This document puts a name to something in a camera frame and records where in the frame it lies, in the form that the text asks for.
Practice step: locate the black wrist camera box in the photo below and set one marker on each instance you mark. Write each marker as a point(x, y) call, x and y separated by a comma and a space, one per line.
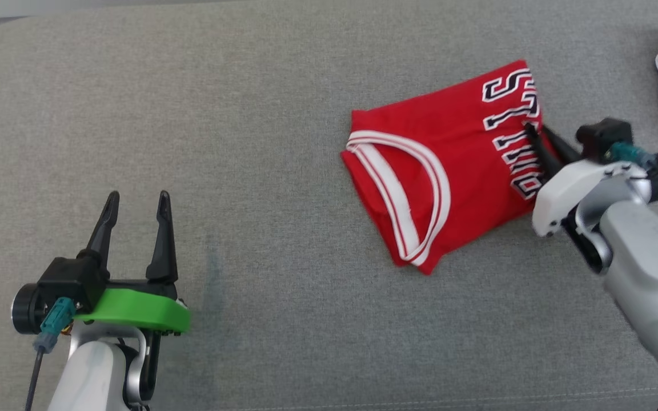
point(69, 279)
point(603, 137)

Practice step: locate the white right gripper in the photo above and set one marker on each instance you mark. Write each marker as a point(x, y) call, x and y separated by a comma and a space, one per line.
point(569, 191)

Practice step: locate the red white basketball jersey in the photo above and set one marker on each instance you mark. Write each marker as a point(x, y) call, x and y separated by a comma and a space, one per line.
point(466, 137)

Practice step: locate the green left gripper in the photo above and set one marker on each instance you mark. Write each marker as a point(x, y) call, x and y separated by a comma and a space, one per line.
point(140, 308)

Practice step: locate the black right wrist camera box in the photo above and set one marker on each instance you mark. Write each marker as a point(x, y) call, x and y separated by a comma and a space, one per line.
point(603, 137)

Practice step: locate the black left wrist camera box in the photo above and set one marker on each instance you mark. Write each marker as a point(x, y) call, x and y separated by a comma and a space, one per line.
point(69, 279)

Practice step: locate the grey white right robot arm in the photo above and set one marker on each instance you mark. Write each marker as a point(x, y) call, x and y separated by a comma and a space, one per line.
point(649, 274)

